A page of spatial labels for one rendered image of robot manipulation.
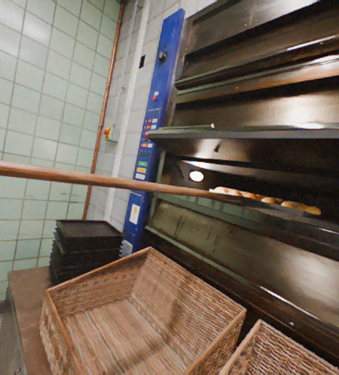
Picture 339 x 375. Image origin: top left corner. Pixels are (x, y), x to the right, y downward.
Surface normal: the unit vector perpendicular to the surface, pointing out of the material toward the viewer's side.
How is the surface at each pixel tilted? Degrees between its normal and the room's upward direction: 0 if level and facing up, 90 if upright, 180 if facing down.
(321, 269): 70
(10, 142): 90
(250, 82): 90
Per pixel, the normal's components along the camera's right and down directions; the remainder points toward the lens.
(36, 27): 0.68, 0.18
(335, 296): -0.60, -0.44
